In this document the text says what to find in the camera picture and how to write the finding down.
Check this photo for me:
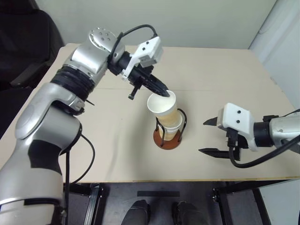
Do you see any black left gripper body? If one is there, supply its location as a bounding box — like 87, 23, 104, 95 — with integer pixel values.
127, 62, 156, 100

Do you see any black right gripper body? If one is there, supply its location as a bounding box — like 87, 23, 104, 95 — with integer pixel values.
225, 127, 249, 162

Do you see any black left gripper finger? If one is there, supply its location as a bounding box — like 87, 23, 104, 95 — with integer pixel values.
145, 80, 171, 98
150, 74, 170, 94

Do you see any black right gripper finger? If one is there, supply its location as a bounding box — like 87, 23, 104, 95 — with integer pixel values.
202, 116, 220, 128
198, 147, 232, 160

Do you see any tan ribbed paper cup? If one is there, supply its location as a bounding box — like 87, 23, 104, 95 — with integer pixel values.
163, 116, 183, 133
163, 130, 181, 142
147, 90, 177, 128

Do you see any black wire cup holder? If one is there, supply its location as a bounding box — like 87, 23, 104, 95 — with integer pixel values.
153, 108, 188, 150

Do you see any dark rounded foot shape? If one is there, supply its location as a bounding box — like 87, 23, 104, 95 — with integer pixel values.
121, 199, 151, 225
172, 201, 207, 225

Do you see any black office chair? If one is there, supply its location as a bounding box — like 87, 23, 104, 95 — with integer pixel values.
0, 0, 66, 141

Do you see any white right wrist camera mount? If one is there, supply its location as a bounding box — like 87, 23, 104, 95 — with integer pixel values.
217, 102, 261, 153

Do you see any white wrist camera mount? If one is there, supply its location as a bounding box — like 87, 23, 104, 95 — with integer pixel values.
217, 102, 261, 153
120, 36, 163, 82

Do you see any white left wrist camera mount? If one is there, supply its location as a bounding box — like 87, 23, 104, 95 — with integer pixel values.
120, 36, 163, 82

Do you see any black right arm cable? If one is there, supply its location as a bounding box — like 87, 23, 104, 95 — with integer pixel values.
228, 135, 300, 168

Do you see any black metal table frame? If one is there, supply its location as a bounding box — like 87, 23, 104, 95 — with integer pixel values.
62, 180, 293, 225

